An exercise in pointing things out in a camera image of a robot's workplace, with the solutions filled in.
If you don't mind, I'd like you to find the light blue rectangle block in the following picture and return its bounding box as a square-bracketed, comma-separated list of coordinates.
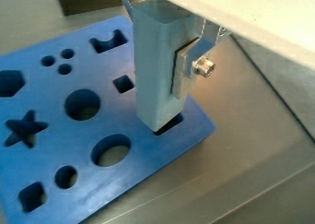
[132, 0, 202, 132]

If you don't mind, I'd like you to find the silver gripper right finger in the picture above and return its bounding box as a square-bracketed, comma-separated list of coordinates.
[172, 19, 231, 99]

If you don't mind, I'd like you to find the blue shape sorter board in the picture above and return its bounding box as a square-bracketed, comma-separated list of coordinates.
[0, 16, 215, 224]

